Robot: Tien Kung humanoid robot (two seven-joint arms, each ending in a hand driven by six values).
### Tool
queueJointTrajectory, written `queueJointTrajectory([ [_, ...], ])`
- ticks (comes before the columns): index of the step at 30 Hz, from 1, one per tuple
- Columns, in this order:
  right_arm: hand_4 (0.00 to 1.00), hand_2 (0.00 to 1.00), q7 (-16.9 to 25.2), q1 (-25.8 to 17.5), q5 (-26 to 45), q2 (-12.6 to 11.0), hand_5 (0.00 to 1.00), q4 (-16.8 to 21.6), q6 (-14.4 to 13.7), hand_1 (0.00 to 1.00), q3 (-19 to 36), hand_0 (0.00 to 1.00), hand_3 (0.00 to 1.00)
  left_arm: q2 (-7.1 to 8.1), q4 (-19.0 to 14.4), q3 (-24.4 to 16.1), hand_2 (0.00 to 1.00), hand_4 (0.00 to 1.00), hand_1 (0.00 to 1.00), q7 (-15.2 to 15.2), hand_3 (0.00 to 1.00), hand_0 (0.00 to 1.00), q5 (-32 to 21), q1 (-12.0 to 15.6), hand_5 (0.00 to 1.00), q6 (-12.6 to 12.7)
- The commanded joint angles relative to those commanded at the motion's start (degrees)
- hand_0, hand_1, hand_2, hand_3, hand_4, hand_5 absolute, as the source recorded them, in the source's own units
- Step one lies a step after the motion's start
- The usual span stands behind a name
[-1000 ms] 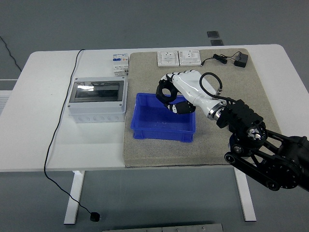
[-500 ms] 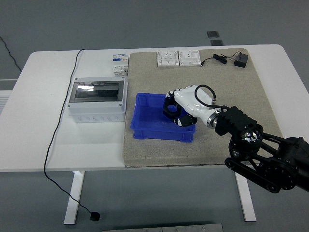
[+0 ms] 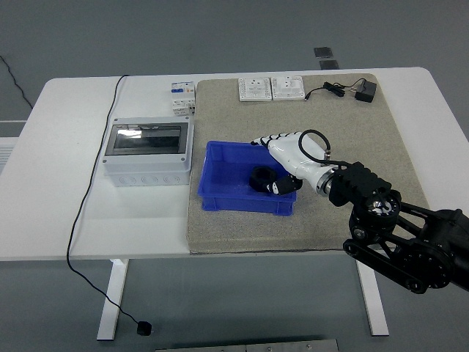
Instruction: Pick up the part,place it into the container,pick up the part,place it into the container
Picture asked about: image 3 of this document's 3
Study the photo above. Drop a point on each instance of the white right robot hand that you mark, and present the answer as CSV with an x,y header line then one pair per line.
x,y
293,154

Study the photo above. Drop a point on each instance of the black hex nut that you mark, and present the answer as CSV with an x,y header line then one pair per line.
x,y
260,177

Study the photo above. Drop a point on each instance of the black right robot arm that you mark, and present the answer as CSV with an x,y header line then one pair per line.
x,y
366,187

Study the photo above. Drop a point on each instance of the blue plastic box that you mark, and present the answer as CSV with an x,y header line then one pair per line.
x,y
227,172

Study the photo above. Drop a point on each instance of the grey electrical distribution box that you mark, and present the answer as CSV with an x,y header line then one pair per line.
x,y
146,165

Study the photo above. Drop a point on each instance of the grey-brown mat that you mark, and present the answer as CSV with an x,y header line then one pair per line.
x,y
348,117

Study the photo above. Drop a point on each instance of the white socket panel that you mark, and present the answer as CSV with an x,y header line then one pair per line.
x,y
287,88
254,89

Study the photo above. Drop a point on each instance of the dark floor plate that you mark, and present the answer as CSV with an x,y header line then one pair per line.
x,y
323,52
329,64

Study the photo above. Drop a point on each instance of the white circuit breaker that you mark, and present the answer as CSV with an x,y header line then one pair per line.
x,y
182,107

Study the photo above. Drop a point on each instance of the circuit breaker with blue label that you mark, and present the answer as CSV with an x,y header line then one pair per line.
x,y
181,89

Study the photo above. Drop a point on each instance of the white table leg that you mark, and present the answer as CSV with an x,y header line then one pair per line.
x,y
375,308
116,282

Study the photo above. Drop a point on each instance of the white floor fixture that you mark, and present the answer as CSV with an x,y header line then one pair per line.
x,y
5,154

